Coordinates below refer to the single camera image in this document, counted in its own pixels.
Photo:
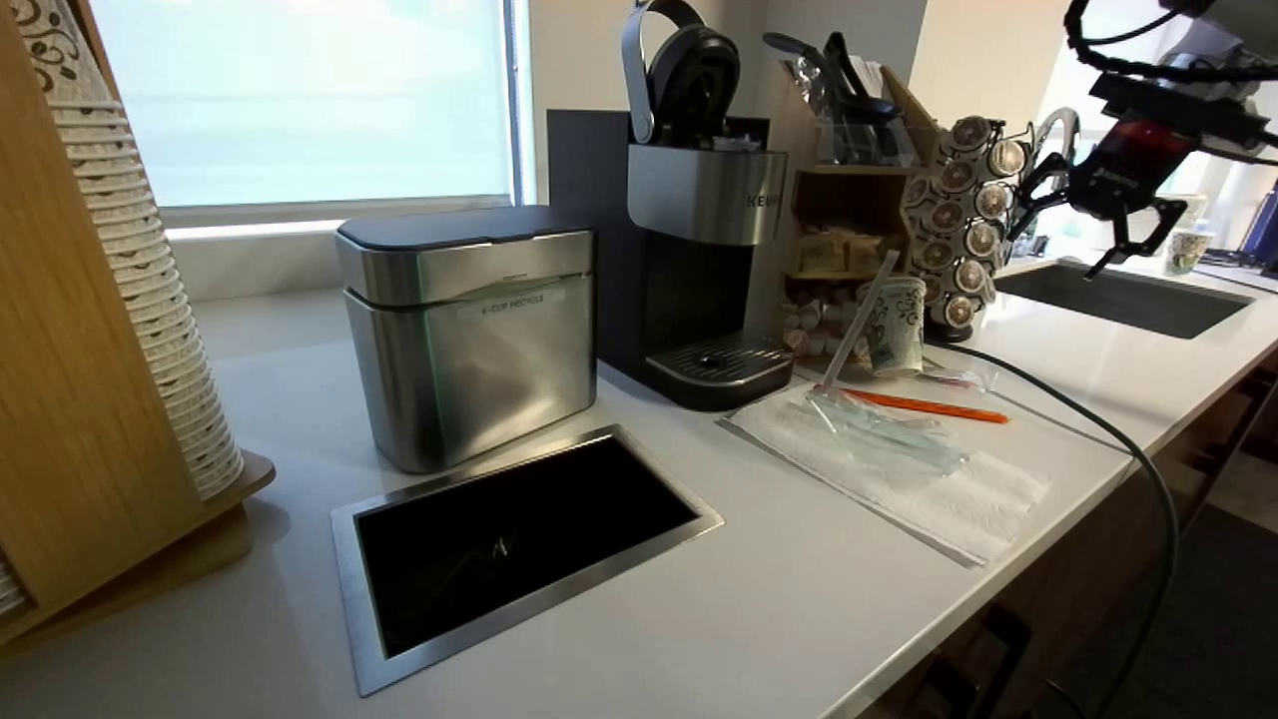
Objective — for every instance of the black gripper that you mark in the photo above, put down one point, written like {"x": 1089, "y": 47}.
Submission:
{"x": 1125, "y": 164}

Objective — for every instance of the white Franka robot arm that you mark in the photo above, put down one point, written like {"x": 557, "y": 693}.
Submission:
{"x": 1171, "y": 64}

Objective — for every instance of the small white cup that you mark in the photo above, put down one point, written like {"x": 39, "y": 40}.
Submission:
{"x": 1187, "y": 249}

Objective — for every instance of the wooden cup holder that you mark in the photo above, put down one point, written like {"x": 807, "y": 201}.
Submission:
{"x": 52, "y": 440}

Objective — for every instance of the silver faucet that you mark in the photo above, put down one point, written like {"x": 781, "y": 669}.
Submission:
{"x": 1055, "y": 124}

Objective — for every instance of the dark countertop sink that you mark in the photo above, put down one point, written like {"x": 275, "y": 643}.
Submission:
{"x": 1131, "y": 297}

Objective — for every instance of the black coffee pod carousel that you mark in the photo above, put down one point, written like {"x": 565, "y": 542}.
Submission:
{"x": 966, "y": 224}

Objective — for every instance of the blue bottle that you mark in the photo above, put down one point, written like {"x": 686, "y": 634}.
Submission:
{"x": 1264, "y": 224}

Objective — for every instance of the wooden condiment organizer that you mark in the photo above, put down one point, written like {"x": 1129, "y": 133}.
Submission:
{"x": 845, "y": 201}

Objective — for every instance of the sugar packets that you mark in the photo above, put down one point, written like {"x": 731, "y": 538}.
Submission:
{"x": 831, "y": 252}

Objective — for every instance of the black plastic cutlery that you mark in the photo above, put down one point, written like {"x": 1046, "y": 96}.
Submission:
{"x": 845, "y": 84}

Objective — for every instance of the clear zip plastic bag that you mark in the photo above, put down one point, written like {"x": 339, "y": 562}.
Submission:
{"x": 894, "y": 436}

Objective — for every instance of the black silver coffee machine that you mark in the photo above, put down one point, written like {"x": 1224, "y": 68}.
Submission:
{"x": 691, "y": 240}

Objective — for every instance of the stainless steel bin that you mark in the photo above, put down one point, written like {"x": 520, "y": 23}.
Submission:
{"x": 465, "y": 344}

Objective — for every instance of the black recessed counter tray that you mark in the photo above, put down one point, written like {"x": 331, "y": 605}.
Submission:
{"x": 520, "y": 545}

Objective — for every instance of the bright window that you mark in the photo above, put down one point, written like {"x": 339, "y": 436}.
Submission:
{"x": 307, "y": 92}

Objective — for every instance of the stack of paper cups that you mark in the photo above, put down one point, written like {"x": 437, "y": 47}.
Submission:
{"x": 146, "y": 293}

